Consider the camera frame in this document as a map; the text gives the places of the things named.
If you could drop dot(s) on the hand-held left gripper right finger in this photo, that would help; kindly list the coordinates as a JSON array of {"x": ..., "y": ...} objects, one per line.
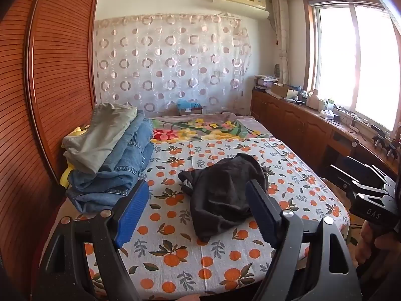
[{"x": 262, "y": 216}]

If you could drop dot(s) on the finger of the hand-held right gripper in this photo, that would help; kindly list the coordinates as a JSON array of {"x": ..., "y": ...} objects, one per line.
[{"x": 346, "y": 178}]

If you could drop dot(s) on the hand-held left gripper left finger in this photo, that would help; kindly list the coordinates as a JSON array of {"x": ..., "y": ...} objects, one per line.
[{"x": 134, "y": 214}]

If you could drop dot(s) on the black pants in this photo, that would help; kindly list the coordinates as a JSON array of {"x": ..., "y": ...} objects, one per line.
[{"x": 225, "y": 191}]

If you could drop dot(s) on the folded khaki pants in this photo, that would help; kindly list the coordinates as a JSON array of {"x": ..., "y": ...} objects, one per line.
[{"x": 100, "y": 134}]

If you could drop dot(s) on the person's right hand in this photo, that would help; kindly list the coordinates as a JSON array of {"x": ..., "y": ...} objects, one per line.
[{"x": 372, "y": 250}]

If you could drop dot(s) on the folded blue jeans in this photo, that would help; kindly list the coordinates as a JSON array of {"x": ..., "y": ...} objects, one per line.
[
  {"x": 134, "y": 144},
  {"x": 100, "y": 191}
]

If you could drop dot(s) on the black stand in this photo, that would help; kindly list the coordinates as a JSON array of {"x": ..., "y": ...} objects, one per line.
[{"x": 383, "y": 142}]

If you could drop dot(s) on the orange print bed sheet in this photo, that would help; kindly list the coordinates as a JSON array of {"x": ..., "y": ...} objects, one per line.
[{"x": 188, "y": 258}]

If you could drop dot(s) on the long wooden cabinet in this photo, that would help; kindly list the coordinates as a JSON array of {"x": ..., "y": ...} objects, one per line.
[{"x": 297, "y": 122}]

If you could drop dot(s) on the white plastic containers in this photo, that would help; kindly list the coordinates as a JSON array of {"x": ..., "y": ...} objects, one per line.
[{"x": 315, "y": 102}]

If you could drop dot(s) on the yellow cloth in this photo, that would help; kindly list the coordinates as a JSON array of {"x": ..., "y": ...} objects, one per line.
[{"x": 76, "y": 133}]

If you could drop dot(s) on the floral blanket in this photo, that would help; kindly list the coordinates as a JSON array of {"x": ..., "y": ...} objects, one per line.
[{"x": 200, "y": 128}]

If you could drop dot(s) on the open cardboard box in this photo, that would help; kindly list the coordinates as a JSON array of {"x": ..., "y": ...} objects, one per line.
[{"x": 283, "y": 90}]

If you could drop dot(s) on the small cardboard box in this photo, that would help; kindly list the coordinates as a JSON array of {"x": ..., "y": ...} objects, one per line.
[{"x": 191, "y": 110}]

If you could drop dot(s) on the blue bag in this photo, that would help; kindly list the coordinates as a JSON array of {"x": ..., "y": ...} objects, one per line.
[{"x": 187, "y": 104}]

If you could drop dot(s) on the window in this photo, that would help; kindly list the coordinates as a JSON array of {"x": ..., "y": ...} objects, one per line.
[{"x": 354, "y": 53}]

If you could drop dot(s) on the pile of papers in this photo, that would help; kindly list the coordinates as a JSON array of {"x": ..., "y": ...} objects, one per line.
[{"x": 265, "y": 81}]

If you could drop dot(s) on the tied window curtain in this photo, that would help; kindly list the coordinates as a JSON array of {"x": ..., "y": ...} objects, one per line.
[{"x": 282, "y": 37}]

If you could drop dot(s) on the circle patterned sheer curtain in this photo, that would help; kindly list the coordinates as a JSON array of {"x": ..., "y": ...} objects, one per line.
[{"x": 175, "y": 62}]

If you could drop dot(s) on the wall air conditioner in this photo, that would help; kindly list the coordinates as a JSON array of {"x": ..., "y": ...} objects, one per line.
[{"x": 241, "y": 3}]

